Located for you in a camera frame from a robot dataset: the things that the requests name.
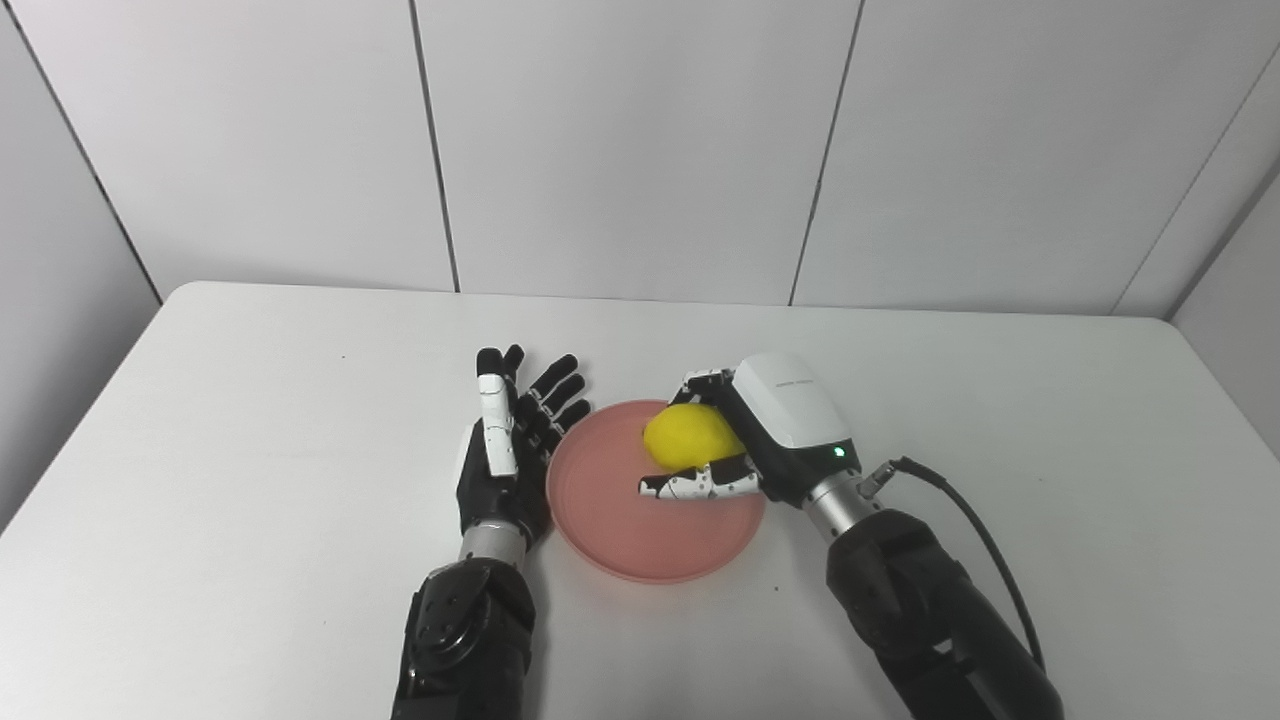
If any pink round plate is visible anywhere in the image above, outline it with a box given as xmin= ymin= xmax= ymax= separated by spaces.
xmin=546 ymin=399 xmax=768 ymax=585

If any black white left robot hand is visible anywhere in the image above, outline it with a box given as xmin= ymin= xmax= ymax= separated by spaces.
xmin=456 ymin=345 xmax=592 ymax=551

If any yellow lemon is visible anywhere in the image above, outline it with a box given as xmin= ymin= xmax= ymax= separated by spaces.
xmin=643 ymin=403 xmax=749 ymax=474

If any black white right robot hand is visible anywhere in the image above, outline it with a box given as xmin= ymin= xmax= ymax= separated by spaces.
xmin=639 ymin=351 xmax=861 ymax=509

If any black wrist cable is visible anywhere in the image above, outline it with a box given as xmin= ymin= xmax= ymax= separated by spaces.
xmin=860 ymin=456 xmax=1047 ymax=673

